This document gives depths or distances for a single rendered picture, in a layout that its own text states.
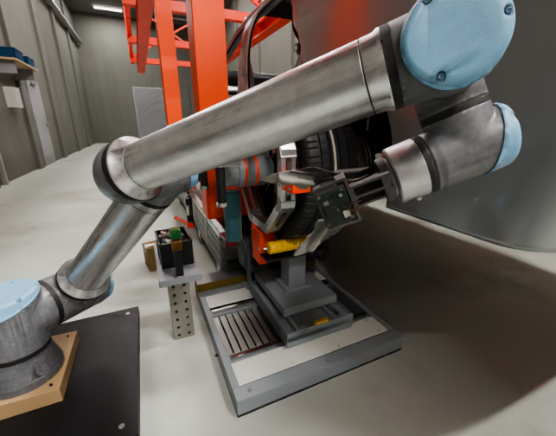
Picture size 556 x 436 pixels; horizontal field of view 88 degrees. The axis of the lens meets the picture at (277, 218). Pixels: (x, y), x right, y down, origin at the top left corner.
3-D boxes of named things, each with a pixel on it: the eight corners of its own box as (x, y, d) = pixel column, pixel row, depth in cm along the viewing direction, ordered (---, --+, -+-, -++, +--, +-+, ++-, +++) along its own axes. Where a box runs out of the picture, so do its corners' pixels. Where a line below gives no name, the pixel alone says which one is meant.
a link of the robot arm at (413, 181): (402, 138, 48) (420, 191, 50) (373, 150, 49) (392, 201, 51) (418, 138, 40) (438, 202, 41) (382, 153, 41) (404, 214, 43)
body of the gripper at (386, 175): (307, 189, 43) (386, 157, 40) (310, 181, 52) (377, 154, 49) (325, 234, 45) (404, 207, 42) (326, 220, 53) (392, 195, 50)
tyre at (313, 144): (322, 60, 128) (277, 154, 183) (273, 55, 118) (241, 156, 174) (384, 187, 104) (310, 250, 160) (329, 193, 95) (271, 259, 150)
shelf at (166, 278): (201, 279, 123) (201, 272, 122) (159, 288, 116) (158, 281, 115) (187, 243, 160) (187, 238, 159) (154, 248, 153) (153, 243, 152)
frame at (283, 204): (295, 245, 118) (297, 102, 102) (280, 247, 116) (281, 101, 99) (250, 210, 165) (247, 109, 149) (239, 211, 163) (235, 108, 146)
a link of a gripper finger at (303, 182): (258, 166, 46) (315, 180, 45) (265, 163, 51) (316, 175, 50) (254, 185, 46) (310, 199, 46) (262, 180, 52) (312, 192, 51)
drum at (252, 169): (275, 187, 130) (275, 155, 125) (229, 191, 121) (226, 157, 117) (263, 182, 142) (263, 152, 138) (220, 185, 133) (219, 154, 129)
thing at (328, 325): (352, 328, 144) (353, 310, 141) (287, 349, 130) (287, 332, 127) (303, 280, 187) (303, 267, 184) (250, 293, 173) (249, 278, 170)
